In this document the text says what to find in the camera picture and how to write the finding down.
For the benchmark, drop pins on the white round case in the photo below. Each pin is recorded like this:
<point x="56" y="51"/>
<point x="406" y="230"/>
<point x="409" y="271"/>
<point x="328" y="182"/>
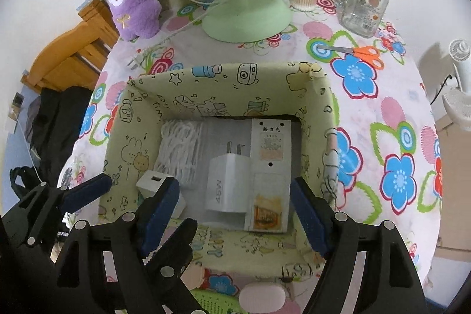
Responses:
<point x="261" y="295"/>

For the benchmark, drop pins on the white circulator fan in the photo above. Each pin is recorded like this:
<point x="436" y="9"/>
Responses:
<point x="460" y="104"/>

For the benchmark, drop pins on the beige board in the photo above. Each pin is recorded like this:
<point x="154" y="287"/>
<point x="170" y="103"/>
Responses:
<point x="456" y="189"/>

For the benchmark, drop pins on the white printed bag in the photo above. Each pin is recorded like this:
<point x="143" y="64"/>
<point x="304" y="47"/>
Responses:
<point x="71" y="170"/>

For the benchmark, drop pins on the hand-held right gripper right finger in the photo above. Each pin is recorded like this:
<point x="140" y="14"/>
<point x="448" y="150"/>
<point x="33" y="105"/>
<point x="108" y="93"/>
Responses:
<point x="309" y="218"/>

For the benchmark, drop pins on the purple plush toy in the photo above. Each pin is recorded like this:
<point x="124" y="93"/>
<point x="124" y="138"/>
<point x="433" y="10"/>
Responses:
<point x="138" y="16"/>

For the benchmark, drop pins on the white labelled box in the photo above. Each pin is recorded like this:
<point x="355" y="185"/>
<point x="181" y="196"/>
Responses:
<point x="270" y="155"/>

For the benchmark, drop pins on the large white charger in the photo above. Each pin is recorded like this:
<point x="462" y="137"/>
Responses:
<point x="228" y="185"/>

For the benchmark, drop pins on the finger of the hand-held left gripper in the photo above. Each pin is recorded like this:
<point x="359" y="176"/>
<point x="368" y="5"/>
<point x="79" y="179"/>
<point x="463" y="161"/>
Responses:
<point x="88" y="189"/>
<point x="180" y="244"/>

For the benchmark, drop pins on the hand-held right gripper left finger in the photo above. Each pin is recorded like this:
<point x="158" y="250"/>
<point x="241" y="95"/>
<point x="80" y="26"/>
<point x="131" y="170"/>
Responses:
<point x="158" y="214"/>

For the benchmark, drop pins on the orange scissors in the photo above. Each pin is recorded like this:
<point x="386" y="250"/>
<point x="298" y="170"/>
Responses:
<point x="368" y="54"/>

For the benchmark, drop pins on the patterned storage box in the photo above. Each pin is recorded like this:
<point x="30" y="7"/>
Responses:
<point x="220" y="78"/>

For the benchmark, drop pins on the black clothing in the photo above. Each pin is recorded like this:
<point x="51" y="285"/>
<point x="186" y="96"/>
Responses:
<point x="55" y="122"/>

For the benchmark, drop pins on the floral tablecloth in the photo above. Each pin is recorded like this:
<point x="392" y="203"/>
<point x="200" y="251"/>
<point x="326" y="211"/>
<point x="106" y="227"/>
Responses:
<point x="368" y="115"/>

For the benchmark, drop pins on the small white charger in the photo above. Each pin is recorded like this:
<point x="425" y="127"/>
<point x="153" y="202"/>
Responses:
<point x="149" y="183"/>

